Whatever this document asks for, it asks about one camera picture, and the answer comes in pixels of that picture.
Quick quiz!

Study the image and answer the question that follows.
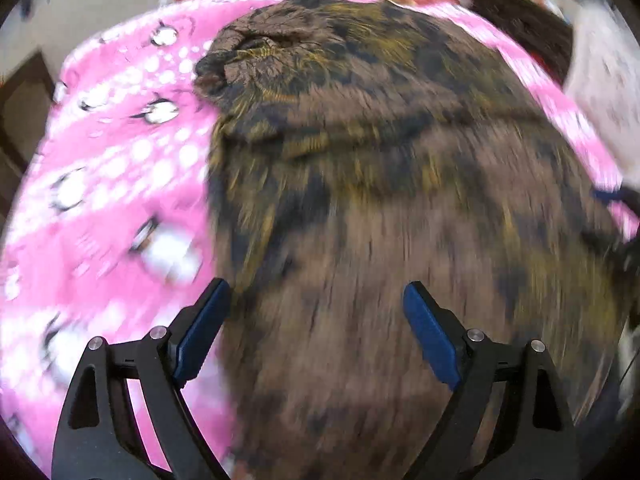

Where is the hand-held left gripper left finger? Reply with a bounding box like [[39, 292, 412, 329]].
[[50, 278, 233, 480]]

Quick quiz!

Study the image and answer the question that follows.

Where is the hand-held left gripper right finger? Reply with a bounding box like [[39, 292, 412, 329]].
[[402, 281, 581, 480]]

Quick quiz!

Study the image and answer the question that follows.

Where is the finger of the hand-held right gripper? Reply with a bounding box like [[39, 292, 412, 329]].
[[591, 184, 640, 226]]

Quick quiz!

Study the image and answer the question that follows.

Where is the brown patterned garment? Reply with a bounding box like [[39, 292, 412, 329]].
[[192, 0, 633, 480]]

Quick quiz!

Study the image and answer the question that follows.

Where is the white cloth at right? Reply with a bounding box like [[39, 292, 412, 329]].
[[562, 2, 640, 181]]

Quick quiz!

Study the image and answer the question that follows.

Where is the pink penguin print blanket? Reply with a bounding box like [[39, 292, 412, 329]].
[[0, 0, 640, 480]]

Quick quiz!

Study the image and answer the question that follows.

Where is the dark wooden cabinet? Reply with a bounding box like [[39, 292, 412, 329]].
[[0, 50, 57, 221]]

